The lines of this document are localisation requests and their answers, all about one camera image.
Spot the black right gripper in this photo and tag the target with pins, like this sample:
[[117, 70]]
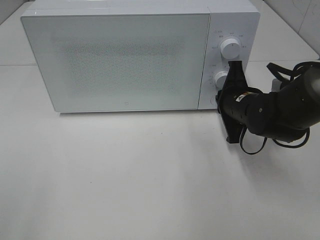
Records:
[[238, 104]]

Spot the white microwave knob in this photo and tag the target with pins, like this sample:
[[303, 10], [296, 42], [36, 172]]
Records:
[[220, 79], [230, 48]]

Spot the white microwave door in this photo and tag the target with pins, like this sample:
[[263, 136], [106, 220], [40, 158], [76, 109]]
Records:
[[120, 63]]

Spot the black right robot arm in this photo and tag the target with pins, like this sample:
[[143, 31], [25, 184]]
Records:
[[283, 115]]

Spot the white microwave oven body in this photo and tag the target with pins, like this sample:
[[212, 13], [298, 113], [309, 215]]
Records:
[[227, 18]]

